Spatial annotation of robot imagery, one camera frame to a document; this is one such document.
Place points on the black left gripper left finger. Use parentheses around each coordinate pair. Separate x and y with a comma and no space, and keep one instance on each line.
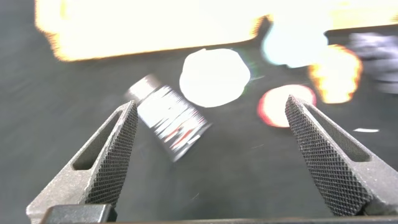
(102,161)

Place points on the grey cloth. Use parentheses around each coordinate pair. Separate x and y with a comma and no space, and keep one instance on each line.
(376,59)

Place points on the red apple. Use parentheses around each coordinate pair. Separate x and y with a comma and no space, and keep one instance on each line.
(273,105)

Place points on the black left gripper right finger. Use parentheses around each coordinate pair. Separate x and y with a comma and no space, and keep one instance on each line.
(329,168)

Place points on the light blue plastic mug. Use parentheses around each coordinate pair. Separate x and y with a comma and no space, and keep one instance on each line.
(293,43)

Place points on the white plastic lid dish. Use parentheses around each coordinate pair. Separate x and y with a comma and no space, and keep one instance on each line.
(214,77)

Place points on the dark jar with printed label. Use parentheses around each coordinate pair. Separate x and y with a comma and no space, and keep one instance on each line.
(171,118)

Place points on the golden striped croissant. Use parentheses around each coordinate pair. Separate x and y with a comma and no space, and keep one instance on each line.
(335,74)

